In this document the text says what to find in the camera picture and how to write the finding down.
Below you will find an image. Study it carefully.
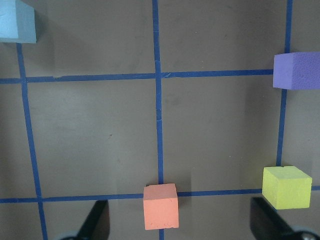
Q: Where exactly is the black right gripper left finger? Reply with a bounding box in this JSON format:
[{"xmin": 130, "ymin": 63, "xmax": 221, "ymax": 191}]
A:
[{"xmin": 76, "ymin": 200, "xmax": 110, "ymax": 240}]

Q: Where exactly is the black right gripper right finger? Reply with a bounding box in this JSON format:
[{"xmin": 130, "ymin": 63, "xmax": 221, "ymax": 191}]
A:
[{"xmin": 249, "ymin": 196, "xmax": 320, "ymax": 240}]

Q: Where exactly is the light blue foam block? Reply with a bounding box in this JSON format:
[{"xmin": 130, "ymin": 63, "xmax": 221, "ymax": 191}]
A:
[{"xmin": 0, "ymin": 0, "xmax": 37, "ymax": 44}]

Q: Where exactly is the yellow foam block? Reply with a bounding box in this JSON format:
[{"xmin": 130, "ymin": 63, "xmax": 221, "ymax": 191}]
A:
[{"xmin": 262, "ymin": 166, "xmax": 313, "ymax": 210}]

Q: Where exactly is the purple foam block near cyan tray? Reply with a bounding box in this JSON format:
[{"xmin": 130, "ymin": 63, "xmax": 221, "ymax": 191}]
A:
[{"xmin": 272, "ymin": 51, "xmax": 320, "ymax": 90}]

